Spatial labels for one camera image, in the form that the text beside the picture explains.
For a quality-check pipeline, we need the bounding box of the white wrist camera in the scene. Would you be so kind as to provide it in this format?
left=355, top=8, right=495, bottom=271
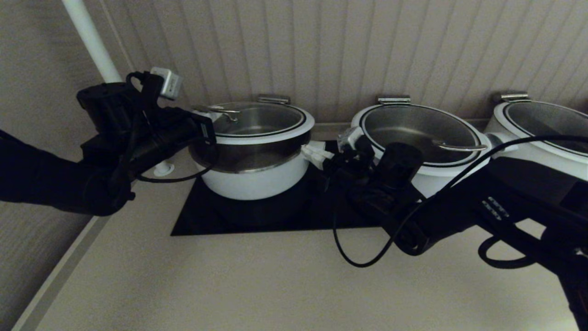
left=338, top=128, right=368, bottom=152
left=149, top=67, right=183, bottom=101

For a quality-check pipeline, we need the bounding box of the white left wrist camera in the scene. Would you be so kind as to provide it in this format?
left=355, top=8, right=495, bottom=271
left=149, top=67, right=183, bottom=101

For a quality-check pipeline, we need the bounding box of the white rimmed glass pot lid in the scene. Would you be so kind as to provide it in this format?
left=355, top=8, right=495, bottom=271
left=192, top=101, right=315, bottom=145
left=351, top=104, right=491, bottom=177

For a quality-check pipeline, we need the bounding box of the right white pot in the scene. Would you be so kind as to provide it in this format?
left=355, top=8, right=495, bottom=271
left=494, top=101, right=588, bottom=165

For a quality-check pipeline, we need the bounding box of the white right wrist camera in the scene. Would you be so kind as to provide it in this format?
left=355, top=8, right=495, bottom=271
left=338, top=128, right=368, bottom=152

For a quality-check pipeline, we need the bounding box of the white metal pole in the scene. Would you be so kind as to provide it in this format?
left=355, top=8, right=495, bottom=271
left=62, top=0, right=175, bottom=177

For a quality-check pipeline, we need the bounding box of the wide black glass cooktop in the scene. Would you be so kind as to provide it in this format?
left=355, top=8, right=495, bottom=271
left=171, top=142, right=414, bottom=236

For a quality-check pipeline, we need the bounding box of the long black right arm cable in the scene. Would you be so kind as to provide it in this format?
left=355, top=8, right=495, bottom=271
left=333, top=135, right=588, bottom=268

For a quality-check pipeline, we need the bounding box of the short looped black cable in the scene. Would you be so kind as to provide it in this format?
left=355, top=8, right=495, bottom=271
left=478, top=234, right=549, bottom=269

